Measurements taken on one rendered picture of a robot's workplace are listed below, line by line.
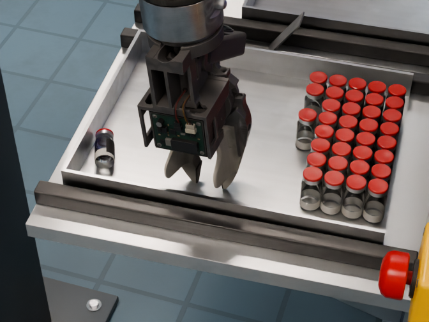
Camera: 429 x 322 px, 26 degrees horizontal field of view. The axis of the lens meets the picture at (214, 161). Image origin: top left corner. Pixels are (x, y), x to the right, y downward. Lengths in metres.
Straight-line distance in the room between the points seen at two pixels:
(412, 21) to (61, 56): 1.55
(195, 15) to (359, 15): 0.48
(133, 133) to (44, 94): 1.48
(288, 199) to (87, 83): 1.61
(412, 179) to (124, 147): 0.32
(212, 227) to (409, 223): 0.21
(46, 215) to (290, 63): 0.35
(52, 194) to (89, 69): 1.63
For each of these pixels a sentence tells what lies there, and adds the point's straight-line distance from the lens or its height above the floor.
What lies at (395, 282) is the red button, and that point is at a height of 1.01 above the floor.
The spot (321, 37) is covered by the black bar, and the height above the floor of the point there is 0.90.
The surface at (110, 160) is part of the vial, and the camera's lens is 1.02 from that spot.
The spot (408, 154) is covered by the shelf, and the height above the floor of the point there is 0.88.
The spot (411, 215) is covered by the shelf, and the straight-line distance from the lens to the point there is 1.00.
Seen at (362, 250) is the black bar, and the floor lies 0.90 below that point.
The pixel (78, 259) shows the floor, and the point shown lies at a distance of 2.11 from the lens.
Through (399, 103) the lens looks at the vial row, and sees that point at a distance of 1.06.
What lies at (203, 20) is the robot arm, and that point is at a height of 1.12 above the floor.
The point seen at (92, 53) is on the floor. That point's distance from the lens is 2.66.
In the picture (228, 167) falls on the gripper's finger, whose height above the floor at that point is 0.93.
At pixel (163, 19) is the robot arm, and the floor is 1.13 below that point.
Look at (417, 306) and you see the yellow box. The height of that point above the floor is 1.00.
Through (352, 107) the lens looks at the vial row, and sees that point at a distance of 1.04.
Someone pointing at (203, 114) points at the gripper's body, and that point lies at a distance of 0.86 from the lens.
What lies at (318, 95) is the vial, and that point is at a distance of 1.06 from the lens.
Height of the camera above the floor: 1.60
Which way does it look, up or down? 44 degrees down
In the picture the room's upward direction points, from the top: straight up
